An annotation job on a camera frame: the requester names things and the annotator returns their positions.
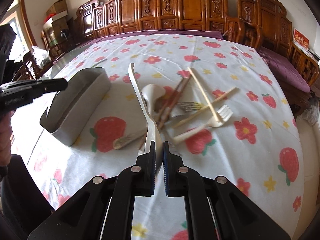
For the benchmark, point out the red calendar card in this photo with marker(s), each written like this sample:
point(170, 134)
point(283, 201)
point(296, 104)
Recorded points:
point(300, 39)

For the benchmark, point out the cream plastic chopstick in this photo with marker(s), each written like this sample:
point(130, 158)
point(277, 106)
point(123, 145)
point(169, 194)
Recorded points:
point(200, 110)
point(215, 115)

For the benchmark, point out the white plastic bag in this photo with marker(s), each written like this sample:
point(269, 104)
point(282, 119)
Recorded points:
point(41, 56)

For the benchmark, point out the purple sofa cushion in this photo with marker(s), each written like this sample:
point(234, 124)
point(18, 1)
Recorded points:
point(211, 34)

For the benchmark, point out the brown wooden chopstick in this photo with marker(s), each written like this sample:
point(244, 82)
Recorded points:
point(167, 109)
point(167, 100)

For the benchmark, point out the purple armchair cushion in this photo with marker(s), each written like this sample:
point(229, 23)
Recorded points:
point(283, 70)

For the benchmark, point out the long carved wooden sofa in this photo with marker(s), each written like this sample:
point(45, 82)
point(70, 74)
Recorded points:
point(100, 18)

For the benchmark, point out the carved wooden armchair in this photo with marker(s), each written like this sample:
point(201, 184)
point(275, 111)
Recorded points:
point(277, 29)

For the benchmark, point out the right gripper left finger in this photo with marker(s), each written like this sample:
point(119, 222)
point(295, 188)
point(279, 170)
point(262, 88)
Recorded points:
point(102, 208)

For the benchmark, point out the white plastic fork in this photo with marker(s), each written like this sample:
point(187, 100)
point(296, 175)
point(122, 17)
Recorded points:
point(224, 113)

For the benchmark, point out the dark wooden chair left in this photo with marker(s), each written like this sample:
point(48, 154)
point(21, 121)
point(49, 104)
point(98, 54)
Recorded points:
point(29, 70)

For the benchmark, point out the white box with red item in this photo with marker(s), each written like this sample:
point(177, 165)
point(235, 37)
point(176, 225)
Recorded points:
point(54, 18)

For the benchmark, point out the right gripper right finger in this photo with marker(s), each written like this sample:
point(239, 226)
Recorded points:
point(216, 208)

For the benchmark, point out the grey fluffy item on floor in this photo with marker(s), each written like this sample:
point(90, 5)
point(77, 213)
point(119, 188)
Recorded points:
point(311, 113)

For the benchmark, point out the metal fork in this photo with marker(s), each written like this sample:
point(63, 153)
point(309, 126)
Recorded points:
point(182, 113)

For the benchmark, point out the grey metal rectangular tin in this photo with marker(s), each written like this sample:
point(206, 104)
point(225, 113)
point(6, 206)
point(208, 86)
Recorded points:
point(71, 108)

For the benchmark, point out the metal spoon black handle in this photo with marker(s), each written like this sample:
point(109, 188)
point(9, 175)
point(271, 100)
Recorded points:
point(127, 139)

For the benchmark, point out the wooden window door frame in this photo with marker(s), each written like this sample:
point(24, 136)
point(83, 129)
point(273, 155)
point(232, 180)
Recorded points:
point(28, 33)

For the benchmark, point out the brown cardboard box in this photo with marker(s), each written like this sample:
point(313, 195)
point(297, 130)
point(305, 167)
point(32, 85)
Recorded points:
point(58, 7)

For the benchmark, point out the person's left hand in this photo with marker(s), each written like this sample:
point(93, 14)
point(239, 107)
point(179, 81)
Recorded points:
point(5, 142)

